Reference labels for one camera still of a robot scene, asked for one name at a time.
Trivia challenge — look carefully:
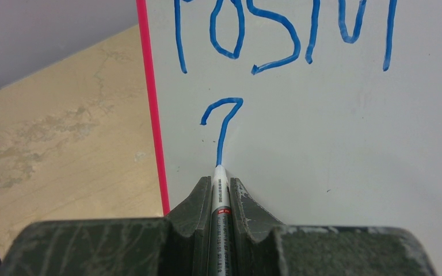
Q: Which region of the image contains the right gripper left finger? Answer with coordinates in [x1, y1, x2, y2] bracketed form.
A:
[0, 177, 212, 275]

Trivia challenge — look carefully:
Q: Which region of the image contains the red framed whiteboard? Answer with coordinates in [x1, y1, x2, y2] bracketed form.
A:
[136, 1, 442, 275]

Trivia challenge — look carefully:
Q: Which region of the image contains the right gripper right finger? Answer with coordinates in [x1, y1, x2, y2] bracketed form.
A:
[230, 178, 436, 275]

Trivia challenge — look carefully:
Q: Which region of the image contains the white whiteboard marker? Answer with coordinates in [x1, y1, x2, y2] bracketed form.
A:
[208, 164, 236, 275]

